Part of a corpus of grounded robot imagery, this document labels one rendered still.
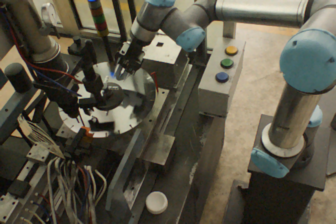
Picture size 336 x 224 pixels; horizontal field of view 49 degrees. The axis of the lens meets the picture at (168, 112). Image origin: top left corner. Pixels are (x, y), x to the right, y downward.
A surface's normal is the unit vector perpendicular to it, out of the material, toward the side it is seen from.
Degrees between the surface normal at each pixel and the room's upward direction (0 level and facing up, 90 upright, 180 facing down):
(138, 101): 0
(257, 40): 0
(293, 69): 82
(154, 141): 0
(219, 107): 90
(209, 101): 90
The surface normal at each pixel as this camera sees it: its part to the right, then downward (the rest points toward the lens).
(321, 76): -0.64, 0.56
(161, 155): -0.09, -0.60
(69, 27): -0.33, 0.77
